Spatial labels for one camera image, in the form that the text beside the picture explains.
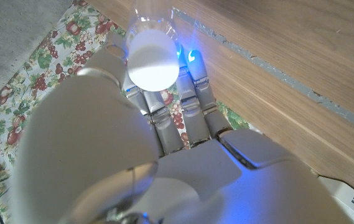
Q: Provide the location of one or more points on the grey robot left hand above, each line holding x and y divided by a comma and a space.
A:
80, 140

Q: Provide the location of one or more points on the clear medicine bottle white cap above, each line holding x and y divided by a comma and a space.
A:
151, 59

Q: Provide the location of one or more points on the floral fruit print backdrop cloth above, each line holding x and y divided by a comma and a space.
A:
24, 102

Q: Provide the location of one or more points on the grey tape outline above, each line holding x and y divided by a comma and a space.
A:
273, 73

